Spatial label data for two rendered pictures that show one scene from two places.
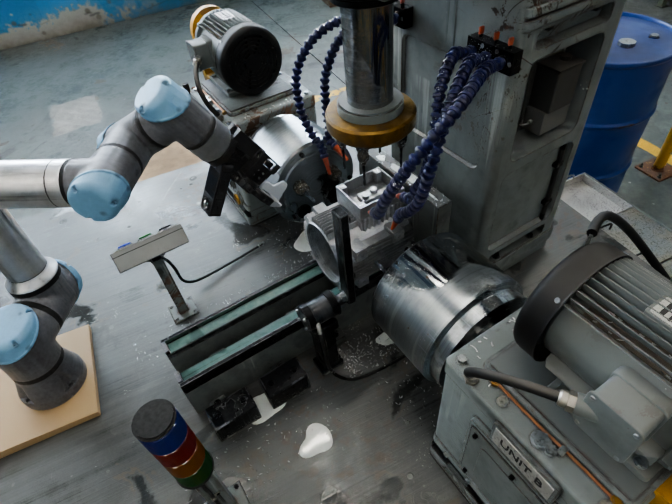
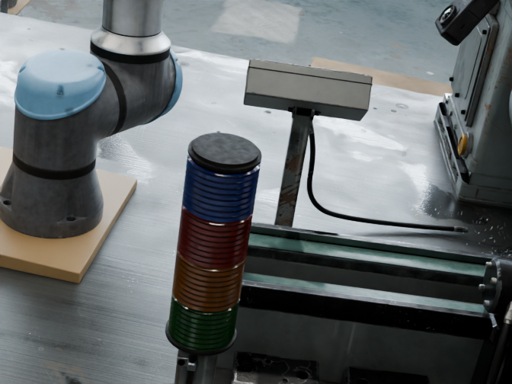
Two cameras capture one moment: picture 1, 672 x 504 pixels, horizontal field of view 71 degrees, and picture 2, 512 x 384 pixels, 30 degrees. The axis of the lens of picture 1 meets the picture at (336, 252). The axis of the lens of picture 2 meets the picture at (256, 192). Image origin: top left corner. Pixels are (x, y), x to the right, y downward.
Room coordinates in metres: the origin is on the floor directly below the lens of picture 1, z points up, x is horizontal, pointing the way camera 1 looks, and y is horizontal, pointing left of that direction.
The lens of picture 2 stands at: (-0.30, -0.05, 1.57)
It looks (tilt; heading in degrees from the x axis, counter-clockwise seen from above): 29 degrees down; 26
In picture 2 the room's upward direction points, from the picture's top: 9 degrees clockwise
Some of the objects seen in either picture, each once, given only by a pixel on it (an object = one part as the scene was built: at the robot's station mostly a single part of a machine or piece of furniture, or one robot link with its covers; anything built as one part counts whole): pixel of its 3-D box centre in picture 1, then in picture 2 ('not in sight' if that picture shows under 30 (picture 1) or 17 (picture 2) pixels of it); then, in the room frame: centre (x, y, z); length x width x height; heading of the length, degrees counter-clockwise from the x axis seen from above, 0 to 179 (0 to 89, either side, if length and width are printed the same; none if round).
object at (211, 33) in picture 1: (230, 89); not in sight; (1.37, 0.26, 1.16); 0.33 x 0.26 x 0.42; 28
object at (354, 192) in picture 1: (370, 199); not in sight; (0.83, -0.09, 1.11); 0.12 x 0.11 x 0.07; 117
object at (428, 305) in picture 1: (457, 318); not in sight; (0.53, -0.22, 1.04); 0.41 x 0.25 x 0.25; 28
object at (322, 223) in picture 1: (357, 235); not in sight; (0.81, -0.06, 1.01); 0.20 x 0.19 x 0.19; 117
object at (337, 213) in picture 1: (344, 260); not in sight; (0.64, -0.01, 1.12); 0.04 x 0.03 x 0.26; 118
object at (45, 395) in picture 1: (45, 370); (52, 180); (0.64, 0.72, 0.87); 0.15 x 0.15 x 0.10
